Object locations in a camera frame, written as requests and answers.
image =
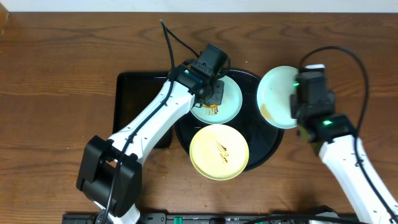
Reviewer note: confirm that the black rectangular tray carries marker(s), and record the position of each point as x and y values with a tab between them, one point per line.
134	92

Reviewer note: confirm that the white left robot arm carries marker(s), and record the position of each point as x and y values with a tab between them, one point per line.
110	172

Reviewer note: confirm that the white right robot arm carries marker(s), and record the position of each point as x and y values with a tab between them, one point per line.
336	142

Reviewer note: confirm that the green and yellow sponge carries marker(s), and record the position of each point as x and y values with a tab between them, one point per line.
209	106

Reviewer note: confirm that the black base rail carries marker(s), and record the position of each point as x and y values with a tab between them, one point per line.
162	218

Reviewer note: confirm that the mint green plate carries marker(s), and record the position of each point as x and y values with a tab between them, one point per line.
273	95
227	110

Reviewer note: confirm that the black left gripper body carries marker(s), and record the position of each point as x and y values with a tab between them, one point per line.
214	93

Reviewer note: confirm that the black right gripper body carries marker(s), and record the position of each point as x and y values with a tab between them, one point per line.
293	111

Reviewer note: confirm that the black round tray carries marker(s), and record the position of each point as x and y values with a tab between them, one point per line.
263	138

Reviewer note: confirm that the yellow plate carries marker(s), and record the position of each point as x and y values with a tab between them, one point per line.
219	152

